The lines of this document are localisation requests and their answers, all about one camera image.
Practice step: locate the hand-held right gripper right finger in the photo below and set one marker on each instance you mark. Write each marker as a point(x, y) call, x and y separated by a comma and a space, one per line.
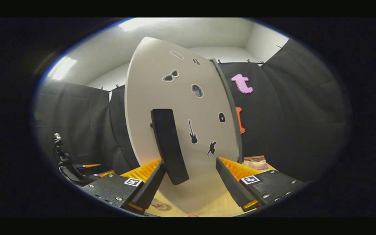
point(232, 186)

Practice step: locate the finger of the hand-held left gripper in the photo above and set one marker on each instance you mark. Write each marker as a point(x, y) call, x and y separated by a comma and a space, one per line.
point(90, 169)
point(104, 173)

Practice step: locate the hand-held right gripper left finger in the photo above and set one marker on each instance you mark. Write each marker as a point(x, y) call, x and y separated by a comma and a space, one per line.
point(148, 189)

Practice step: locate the round patterned coaster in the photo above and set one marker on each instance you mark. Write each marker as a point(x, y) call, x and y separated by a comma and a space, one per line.
point(160, 205)

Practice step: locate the dark grey cabinet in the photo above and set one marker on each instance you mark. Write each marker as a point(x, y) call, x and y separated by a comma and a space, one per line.
point(230, 107)

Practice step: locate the beige cabinet door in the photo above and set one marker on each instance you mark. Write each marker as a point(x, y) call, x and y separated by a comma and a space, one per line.
point(148, 78)

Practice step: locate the brown cover book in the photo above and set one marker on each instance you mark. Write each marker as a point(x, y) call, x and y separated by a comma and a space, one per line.
point(256, 163)

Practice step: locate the long ceiling light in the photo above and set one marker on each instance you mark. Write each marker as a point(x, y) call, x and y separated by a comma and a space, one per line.
point(62, 67)

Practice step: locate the black backdrop cloth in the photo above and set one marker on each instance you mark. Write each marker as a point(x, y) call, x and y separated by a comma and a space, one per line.
point(299, 114)

